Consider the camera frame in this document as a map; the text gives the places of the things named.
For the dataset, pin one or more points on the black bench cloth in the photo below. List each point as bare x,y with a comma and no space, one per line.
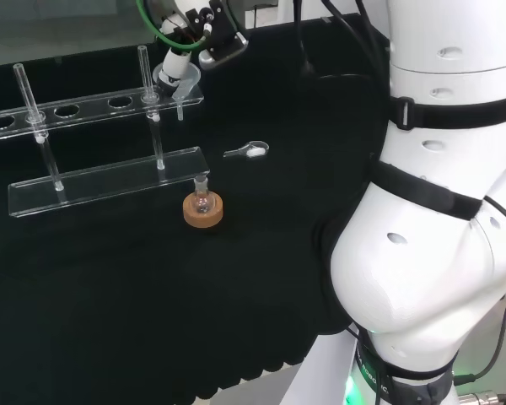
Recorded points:
109,287

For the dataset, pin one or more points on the clear plastic funnel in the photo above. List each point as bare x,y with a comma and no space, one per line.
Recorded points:
190,84

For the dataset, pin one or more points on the glass weighing funnel with powder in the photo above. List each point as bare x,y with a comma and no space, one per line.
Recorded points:
255,150

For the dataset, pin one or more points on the transparent funnel stand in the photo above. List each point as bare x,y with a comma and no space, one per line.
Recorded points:
105,185

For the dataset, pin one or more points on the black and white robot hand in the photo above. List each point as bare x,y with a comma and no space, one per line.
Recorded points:
219,29

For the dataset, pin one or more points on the small round-bottom glass flask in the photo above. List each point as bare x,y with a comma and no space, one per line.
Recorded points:
202,201

